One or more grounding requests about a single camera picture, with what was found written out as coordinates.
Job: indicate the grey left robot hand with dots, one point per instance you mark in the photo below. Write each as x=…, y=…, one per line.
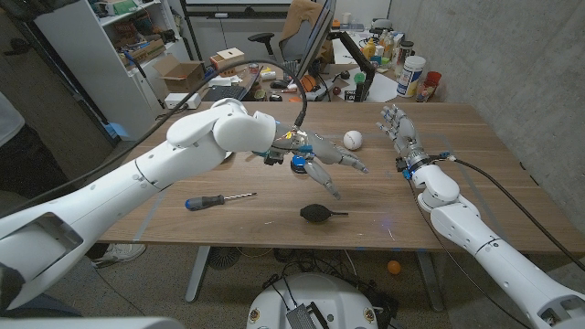
x=320, y=151

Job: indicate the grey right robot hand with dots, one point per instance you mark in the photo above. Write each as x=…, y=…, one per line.
x=404, y=134

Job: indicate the black rubber air blower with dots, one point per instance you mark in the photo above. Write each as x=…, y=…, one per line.
x=315, y=213

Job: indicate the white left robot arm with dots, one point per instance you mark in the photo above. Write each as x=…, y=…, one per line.
x=114, y=192

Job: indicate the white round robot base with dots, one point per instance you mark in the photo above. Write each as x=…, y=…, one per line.
x=320, y=292

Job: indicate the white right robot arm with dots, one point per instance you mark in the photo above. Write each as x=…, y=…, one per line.
x=464, y=224

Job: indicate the small green ball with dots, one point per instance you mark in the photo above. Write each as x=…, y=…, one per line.
x=359, y=77

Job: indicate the small orange ball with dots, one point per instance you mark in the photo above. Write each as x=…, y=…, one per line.
x=394, y=267

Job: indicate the blue push button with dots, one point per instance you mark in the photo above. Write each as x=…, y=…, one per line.
x=298, y=161

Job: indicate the white baseball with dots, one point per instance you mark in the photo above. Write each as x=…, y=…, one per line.
x=353, y=140

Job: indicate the red snack container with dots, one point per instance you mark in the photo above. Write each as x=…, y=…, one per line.
x=428, y=87

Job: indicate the white wipes canister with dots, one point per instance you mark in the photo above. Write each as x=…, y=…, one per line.
x=410, y=77

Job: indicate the black digital timer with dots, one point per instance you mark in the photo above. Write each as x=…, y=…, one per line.
x=350, y=96

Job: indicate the small orange basketball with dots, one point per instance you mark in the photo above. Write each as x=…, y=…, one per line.
x=310, y=84

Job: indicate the black computer mouse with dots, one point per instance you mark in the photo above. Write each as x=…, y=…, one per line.
x=279, y=84

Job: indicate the black lidded jar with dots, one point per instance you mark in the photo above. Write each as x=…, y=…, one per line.
x=404, y=52

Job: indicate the grey keyboard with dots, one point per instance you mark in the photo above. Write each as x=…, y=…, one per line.
x=291, y=73

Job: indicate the yellow bottle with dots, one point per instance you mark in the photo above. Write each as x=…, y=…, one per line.
x=369, y=49

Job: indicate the red drink can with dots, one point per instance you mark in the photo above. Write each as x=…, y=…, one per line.
x=253, y=70

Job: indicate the flat computer monitor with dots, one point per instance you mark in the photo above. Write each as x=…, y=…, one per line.
x=315, y=41

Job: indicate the office chair with brown jacket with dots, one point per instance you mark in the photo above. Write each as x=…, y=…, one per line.
x=292, y=43

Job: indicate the open laptop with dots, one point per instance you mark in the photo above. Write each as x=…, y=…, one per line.
x=224, y=92

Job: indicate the small wooden box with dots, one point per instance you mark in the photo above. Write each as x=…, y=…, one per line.
x=233, y=55

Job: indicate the black round fan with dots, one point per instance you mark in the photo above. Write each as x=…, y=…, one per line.
x=224, y=258

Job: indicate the grey table leg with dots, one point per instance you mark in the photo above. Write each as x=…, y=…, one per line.
x=198, y=274
x=429, y=283

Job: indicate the white rectangular power box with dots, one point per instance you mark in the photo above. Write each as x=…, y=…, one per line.
x=176, y=102

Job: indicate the open cardboard box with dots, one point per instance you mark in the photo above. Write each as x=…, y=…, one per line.
x=183, y=75

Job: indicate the whiteboard on black stand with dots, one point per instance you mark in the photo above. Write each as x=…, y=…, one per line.
x=237, y=9

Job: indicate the blue plastic item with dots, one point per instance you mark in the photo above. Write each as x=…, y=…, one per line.
x=120, y=132

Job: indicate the white sneaker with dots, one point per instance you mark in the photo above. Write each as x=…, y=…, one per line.
x=119, y=253

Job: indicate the white shelf unit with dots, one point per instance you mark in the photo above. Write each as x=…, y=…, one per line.
x=91, y=59

